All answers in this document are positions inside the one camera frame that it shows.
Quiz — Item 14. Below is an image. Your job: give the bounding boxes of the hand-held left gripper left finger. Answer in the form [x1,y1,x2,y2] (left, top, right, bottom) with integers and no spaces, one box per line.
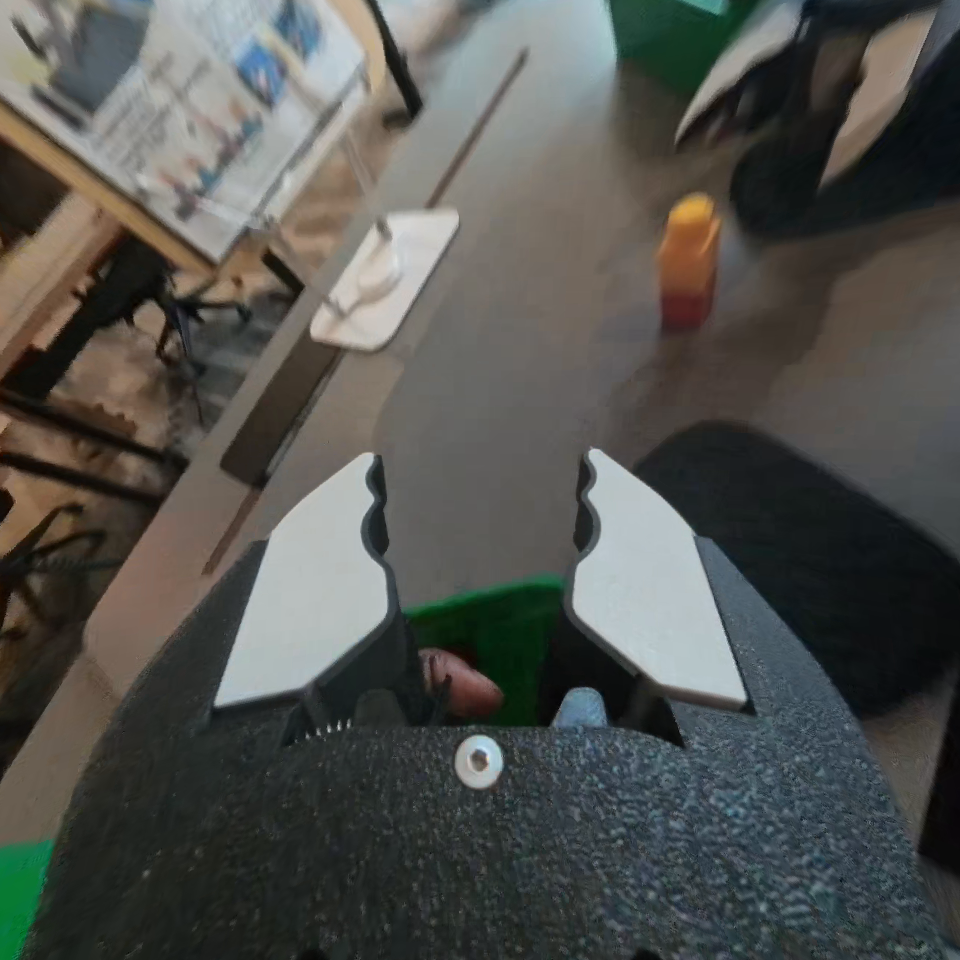
[213,452,404,710]

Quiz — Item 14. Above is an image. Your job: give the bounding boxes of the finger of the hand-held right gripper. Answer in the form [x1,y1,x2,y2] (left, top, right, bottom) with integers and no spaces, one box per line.
[819,18,940,192]
[673,0,815,149]

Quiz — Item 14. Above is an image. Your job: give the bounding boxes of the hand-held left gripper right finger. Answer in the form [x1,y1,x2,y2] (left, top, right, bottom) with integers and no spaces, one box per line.
[562,447,750,712]

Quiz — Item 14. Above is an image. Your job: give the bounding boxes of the yellow mega block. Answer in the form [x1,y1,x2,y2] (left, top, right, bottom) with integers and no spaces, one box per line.
[654,192,723,297]

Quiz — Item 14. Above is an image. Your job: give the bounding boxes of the red mega block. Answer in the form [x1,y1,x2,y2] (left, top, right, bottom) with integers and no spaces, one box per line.
[660,288,714,333]

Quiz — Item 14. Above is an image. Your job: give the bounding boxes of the person's left hand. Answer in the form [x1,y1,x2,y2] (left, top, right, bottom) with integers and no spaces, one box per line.
[418,648,505,715]

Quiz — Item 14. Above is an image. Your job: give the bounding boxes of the black honeycomb mat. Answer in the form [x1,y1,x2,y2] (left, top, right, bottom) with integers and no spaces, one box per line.
[633,420,960,717]

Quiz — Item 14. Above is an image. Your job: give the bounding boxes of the black office chair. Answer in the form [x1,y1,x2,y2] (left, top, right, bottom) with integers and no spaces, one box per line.
[150,285,256,380]

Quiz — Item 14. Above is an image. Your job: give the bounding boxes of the instruction sign board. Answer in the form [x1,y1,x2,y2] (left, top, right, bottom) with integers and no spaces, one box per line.
[0,0,370,265]

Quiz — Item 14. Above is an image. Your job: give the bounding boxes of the table cable slot cover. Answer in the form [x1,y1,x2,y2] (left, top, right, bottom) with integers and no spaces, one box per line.
[201,46,531,577]

